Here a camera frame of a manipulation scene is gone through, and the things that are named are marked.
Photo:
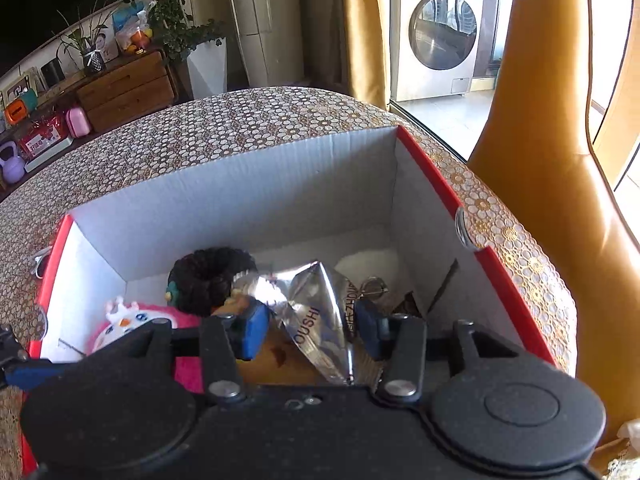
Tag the wooden sideboard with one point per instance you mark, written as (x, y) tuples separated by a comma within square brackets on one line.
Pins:
[(125, 92)]

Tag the white tray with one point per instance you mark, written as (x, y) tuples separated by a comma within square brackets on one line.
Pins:
[(50, 156)]

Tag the portrait photo card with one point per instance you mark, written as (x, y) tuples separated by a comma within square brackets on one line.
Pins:
[(106, 45)]

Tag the teal box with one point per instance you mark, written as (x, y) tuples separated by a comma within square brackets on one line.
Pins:
[(30, 99)]

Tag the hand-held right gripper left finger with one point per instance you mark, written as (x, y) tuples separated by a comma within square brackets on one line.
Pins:
[(255, 327)]

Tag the orange box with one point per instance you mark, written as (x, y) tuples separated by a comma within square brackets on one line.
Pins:
[(16, 112)]

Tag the purple kettlebell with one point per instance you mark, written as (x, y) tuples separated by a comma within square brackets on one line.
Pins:
[(11, 167)]

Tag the wooden photo frame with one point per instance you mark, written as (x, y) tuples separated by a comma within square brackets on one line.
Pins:
[(16, 91)]

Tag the pink case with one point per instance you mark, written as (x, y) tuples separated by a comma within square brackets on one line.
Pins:
[(78, 122)]

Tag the plastic bag of fruit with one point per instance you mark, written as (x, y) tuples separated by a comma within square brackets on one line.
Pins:
[(137, 37)]

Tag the tall green houseplant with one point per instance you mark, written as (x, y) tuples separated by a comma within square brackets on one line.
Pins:
[(170, 20)]

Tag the pink plush toy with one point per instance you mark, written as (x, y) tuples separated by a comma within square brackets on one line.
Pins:
[(170, 316)]

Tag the black flat television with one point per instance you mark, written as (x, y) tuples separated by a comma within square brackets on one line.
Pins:
[(40, 0)]

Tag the silver and yellow snack packet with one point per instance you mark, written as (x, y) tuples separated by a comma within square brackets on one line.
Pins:
[(310, 320)]

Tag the small plant in metallic pot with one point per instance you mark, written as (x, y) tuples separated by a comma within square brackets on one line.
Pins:
[(94, 62)]

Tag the white standing air conditioner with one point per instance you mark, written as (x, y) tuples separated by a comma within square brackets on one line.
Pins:
[(265, 20)]

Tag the black speaker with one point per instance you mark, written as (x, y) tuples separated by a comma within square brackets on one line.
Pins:
[(52, 72)]

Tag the dark brown scrunchie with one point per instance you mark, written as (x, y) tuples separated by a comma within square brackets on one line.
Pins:
[(190, 290)]

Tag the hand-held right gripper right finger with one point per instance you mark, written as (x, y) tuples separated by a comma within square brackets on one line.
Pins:
[(370, 327)]

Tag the white planter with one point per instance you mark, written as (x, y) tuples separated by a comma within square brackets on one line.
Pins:
[(207, 67)]

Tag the red cardboard box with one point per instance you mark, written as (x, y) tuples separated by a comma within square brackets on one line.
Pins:
[(225, 200)]

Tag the yellow giraffe-shaped chair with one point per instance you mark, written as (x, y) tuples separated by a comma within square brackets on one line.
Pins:
[(540, 135)]

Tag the blue paper bag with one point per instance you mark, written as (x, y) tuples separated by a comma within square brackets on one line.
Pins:
[(127, 15)]

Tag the yellow curtain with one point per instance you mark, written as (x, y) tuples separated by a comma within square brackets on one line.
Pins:
[(365, 30)]

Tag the silver washing machine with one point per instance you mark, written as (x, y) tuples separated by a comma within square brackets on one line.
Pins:
[(440, 35)]

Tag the red gift package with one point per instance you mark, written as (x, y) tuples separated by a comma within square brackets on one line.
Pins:
[(42, 135)]

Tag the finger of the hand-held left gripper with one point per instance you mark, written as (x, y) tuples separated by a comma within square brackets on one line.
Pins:
[(30, 375), (11, 345)]

